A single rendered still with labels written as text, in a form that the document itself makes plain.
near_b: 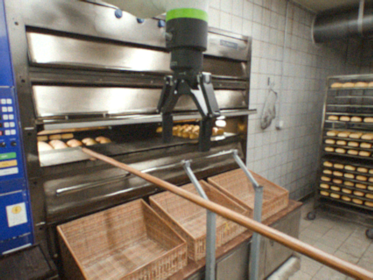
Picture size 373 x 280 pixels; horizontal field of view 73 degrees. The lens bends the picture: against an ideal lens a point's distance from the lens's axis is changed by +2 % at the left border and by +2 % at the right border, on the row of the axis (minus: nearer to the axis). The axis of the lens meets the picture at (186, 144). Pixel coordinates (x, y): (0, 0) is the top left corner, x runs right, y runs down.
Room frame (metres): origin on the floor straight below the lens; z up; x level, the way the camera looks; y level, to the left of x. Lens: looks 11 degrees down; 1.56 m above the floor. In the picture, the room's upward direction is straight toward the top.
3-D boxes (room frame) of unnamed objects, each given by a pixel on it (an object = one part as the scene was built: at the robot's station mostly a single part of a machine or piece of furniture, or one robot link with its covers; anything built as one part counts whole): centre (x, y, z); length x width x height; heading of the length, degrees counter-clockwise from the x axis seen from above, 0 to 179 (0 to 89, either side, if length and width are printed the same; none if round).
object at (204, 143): (0.53, -0.04, 1.47); 0.03 x 0.01 x 0.07; 131
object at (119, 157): (1.90, 0.12, 1.16); 1.80 x 0.06 x 0.04; 132
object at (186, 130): (2.60, -0.04, 1.21); 0.61 x 0.48 x 0.06; 42
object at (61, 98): (1.88, 0.10, 1.54); 1.79 x 0.11 x 0.19; 132
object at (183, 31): (0.58, 0.00, 1.68); 0.12 x 0.09 x 0.06; 131
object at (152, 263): (1.29, 0.36, 0.72); 0.56 x 0.49 x 0.28; 133
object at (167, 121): (0.63, 0.05, 1.48); 0.03 x 0.01 x 0.07; 131
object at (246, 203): (2.10, -0.55, 0.72); 0.56 x 0.49 x 0.28; 132
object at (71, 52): (1.88, 0.10, 1.80); 1.79 x 0.11 x 0.19; 132
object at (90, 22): (1.90, 0.12, 1.99); 1.80 x 0.08 x 0.21; 132
